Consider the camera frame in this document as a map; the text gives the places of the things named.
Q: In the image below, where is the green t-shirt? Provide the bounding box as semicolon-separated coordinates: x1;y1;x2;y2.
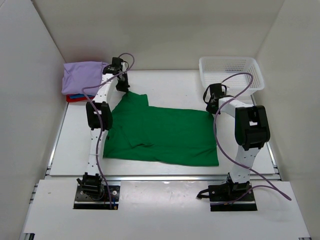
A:
103;92;219;167

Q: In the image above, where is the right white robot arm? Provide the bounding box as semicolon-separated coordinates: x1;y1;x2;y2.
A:
203;83;270;200

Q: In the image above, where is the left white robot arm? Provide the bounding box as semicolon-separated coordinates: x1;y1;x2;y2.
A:
77;55;132;199

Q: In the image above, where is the white plastic basket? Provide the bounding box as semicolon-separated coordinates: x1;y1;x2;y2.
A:
199;56;265;98

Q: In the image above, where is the folded blue t-shirt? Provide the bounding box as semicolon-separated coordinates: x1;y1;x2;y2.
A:
67;93;86;99

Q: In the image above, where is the folded lilac t-shirt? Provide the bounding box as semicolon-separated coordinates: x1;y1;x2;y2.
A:
61;61;108;96

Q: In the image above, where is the folded red t-shirt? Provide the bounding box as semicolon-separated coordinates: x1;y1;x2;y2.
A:
66;96;87;103

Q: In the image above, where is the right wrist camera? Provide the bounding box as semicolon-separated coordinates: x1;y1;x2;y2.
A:
208;83;227;98

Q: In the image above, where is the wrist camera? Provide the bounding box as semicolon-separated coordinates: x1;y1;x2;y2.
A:
208;83;227;98
109;57;125;75

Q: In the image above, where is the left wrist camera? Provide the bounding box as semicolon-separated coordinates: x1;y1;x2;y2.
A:
109;57;125;75

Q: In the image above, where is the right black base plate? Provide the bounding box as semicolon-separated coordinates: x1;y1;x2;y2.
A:
196;183;258;212

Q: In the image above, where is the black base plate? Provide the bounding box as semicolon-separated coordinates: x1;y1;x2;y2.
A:
73;182;121;210
196;183;258;212

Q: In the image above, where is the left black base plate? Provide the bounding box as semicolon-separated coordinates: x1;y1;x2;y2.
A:
73;182;121;210

